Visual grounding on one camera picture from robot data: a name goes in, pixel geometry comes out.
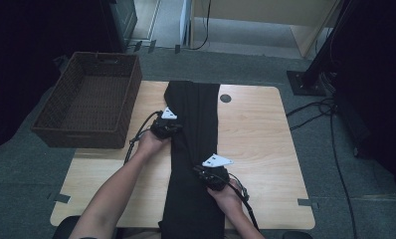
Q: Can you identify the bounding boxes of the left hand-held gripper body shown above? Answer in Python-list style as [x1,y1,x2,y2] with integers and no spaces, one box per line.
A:
[149,107,181,140]

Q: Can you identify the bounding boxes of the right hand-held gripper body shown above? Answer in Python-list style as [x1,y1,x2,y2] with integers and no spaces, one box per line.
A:
[201,152,235,192]

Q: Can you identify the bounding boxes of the black pants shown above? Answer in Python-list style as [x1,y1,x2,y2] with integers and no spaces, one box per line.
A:
[158,80,227,239]

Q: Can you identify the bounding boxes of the brown wicker basket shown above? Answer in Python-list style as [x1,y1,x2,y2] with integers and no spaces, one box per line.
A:
[30,51,143,149]

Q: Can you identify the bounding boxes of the person's right hand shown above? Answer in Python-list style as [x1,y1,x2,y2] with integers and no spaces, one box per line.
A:
[206,179,244,213]

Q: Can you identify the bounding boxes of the person's left hand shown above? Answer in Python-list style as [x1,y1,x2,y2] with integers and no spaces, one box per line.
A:
[136,128,173,161]

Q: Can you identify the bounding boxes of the person's lap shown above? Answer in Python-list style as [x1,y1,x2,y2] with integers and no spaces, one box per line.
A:
[115,228,162,239]

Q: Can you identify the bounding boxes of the black chair armrest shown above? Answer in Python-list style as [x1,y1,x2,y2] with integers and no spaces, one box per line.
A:
[282,231,313,239]
[51,214,83,239]

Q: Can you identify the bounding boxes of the white panel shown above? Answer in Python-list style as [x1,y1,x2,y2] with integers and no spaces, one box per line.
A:
[179,0,192,47]

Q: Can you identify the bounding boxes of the dark cabinet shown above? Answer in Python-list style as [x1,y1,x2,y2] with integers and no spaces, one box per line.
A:
[99,0,138,56]

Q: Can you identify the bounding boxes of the black metal stand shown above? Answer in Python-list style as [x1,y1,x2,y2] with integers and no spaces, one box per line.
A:
[286,0,356,98]

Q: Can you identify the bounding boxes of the beige wooden cabinet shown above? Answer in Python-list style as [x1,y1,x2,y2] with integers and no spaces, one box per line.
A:
[189,0,339,58]

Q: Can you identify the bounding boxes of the black curtain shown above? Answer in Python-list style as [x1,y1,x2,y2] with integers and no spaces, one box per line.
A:
[331,0,396,203]
[0,0,112,155]

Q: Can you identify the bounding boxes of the left hand-held gripper cable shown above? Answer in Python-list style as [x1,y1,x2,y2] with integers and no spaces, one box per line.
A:
[123,110,162,165]

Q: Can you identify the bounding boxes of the hand-held gripper cable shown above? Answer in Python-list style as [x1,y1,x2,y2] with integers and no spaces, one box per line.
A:
[123,110,162,165]
[227,172,261,232]

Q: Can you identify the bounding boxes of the right hand-held gripper cable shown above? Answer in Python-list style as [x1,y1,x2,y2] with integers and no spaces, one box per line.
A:
[227,172,261,232]

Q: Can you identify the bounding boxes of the black hanging cable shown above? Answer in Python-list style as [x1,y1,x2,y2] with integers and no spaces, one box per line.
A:
[189,0,213,52]

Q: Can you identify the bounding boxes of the black floor cable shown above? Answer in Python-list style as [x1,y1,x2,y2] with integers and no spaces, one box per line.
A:
[328,109,359,239]
[289,111,333,131]
[285,98,336,118]

